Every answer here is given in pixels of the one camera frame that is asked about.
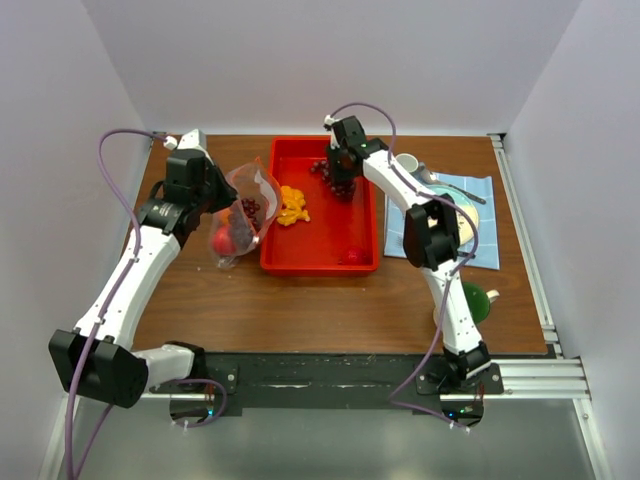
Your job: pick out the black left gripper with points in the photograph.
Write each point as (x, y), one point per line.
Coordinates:
(228, 193)

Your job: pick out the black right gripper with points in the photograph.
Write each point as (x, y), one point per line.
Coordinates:
(336, 174)

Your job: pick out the dark purple grape bunch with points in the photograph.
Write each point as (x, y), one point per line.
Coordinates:
(245, 232)

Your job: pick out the clear zip top bag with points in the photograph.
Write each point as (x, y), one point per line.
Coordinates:
(250, 180)

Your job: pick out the red apple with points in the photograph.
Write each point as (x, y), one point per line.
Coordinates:
(222, 242)

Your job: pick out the yellow orange segments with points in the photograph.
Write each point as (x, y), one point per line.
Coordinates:
(293, 208)

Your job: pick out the red yellow mango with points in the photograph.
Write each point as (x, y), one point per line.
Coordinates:
(228, 216)

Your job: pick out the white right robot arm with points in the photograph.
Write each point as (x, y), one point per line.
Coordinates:
(431, 237)

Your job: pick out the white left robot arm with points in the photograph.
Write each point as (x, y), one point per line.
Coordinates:
(95, 359)

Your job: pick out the white grey mug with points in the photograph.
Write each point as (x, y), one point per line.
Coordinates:
(410, 163)

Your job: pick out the red plastic tray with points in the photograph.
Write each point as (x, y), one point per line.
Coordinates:
(314, 248)

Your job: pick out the metal spoon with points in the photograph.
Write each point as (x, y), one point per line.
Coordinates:
(430, 178)

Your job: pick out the red pomegranate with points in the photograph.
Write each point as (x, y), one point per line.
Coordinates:
(353, 256)

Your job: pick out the blue checked cloth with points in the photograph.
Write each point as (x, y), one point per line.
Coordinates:
(483, 215)

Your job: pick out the green inside mug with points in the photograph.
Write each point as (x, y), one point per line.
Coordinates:
(468, 302)

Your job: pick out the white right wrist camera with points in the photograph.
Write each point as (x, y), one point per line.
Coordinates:
(328, 122)

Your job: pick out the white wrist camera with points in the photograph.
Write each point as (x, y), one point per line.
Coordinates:
(194, 139)
(328, 122)

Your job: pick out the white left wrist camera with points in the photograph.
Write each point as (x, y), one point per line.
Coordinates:
(194, 139)

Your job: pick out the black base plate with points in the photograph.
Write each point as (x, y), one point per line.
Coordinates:
(241, 381)

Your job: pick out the aluminium frame rail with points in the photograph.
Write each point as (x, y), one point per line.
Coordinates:
(548, 379)

